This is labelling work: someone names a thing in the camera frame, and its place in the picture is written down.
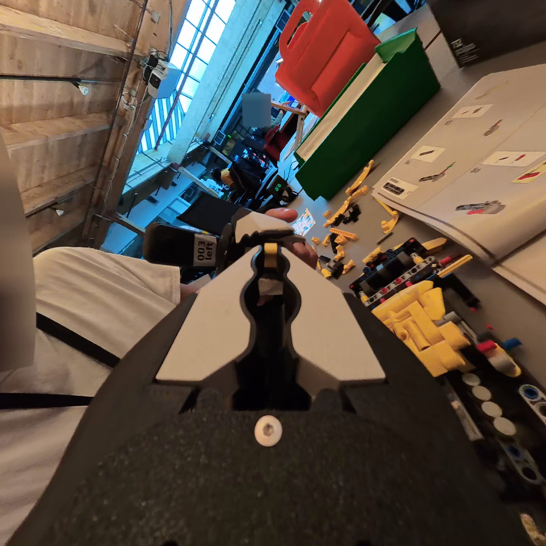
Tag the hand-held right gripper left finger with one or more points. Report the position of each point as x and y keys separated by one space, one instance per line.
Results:
x=200 y=341

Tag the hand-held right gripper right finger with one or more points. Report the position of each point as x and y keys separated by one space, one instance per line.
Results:
x=337 y=341

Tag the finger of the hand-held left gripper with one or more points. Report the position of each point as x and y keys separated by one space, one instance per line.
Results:
x=260 y=224
x=294 y=241

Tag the yellow rounded beam piece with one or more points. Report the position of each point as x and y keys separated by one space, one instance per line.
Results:
x=270 y=256

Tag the yellow black brick car model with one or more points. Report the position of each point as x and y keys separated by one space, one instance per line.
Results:
x=418 y=324

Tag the person's left forearm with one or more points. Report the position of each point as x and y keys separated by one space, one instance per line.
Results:
x=190 y=292

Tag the grey desk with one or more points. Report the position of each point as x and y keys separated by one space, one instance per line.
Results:
x=405 y=136

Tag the colourful printed card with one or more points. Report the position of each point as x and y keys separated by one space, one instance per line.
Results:
x=305 y=222

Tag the black device green lights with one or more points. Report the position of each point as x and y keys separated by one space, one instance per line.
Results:
x=281 y=190

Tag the pile of yellow brick pieces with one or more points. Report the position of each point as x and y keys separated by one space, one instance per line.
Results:
x=341 y=232

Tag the black office chair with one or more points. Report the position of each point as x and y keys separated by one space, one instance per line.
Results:
x=204 y=209

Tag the red office chair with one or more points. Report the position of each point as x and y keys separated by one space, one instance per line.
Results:
x=275 y=143

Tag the long yellow rod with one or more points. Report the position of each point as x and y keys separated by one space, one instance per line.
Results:
x=382 y=205

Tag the yellow curved fender brick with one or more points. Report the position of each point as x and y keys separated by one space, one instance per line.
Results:
x=391 y=222

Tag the wooden board on stand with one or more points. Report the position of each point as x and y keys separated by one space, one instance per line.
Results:
x=290 y=107

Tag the green plastic bin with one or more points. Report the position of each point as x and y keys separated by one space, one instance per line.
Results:
x=362 y=140

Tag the ceiling mounted device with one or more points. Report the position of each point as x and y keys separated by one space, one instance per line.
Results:
x=164 y=81

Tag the open instruction booklet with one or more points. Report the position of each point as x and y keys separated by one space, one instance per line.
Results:
x=469 y=149

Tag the large paned window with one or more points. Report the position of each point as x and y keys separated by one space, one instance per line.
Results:
x=200 y=34

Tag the dark toy car box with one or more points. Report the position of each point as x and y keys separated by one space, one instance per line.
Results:
x=490 y=25

